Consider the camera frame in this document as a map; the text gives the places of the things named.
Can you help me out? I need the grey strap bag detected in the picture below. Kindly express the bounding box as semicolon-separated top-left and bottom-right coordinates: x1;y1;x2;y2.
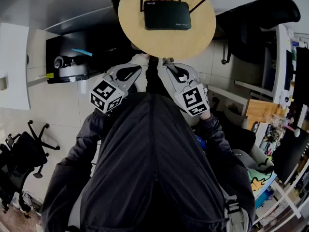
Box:
223;194;253;232

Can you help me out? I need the person's left forearm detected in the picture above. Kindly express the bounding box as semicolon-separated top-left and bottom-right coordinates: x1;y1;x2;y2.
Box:
76;109;109;154

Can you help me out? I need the white desk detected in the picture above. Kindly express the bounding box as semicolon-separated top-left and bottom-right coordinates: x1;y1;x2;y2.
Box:
0;23;31;111

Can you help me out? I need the black router with antennas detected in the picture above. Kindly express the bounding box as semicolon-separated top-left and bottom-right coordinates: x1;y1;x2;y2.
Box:
139;0;210;31

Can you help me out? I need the person's black jacket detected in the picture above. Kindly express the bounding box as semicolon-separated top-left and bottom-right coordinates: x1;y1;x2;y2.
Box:
41;92;256;232

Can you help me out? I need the black office chair with castors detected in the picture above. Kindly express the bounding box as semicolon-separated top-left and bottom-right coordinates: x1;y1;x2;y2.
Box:
0;119;60;219

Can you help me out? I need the black monitor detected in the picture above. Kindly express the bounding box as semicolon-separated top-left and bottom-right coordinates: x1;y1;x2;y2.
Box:
295;46;309;105

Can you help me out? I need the blue pen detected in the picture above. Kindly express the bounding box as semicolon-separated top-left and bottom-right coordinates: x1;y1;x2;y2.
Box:
71;48;93;57

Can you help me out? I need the black padded chair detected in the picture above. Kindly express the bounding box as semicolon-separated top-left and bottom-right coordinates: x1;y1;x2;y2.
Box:
216;0;301;65

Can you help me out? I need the person's right forearm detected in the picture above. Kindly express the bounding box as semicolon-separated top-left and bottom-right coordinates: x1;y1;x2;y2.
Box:
197;109;234;154

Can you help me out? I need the black glossy case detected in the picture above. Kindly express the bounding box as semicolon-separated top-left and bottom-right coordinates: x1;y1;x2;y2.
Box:
45;30;97;84

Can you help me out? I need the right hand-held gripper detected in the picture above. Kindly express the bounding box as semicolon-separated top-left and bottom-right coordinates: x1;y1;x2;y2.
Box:
164;61;211;117

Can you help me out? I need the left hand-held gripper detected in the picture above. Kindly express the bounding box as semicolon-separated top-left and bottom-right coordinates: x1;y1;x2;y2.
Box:
90;63;143;115

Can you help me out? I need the black and silver torch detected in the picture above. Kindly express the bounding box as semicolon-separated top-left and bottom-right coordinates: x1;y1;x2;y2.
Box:
53;54;81;70

